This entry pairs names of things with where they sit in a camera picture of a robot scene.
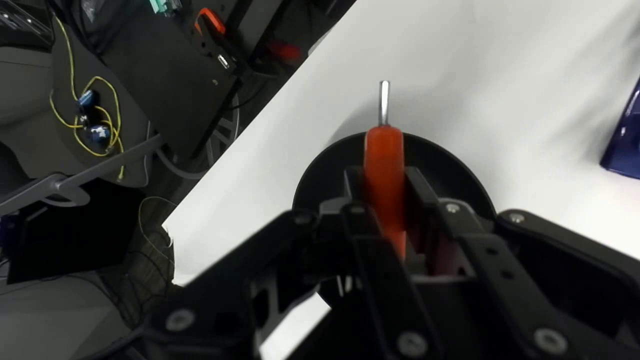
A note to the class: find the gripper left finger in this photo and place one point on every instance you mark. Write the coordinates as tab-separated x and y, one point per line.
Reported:
227	300

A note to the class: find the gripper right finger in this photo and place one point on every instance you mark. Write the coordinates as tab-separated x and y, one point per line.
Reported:
565	265

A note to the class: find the black bowl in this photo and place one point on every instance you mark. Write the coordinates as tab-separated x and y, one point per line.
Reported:
450	165

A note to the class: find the dark blue box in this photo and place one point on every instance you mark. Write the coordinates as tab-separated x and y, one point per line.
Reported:
625	145

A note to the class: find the grey metal bar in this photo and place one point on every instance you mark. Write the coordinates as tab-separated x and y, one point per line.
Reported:
95	172

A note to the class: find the black electronics box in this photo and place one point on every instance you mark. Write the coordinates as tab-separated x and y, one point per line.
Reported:
165	75

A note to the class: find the orange clip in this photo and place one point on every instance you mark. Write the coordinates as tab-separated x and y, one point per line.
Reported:
211	21

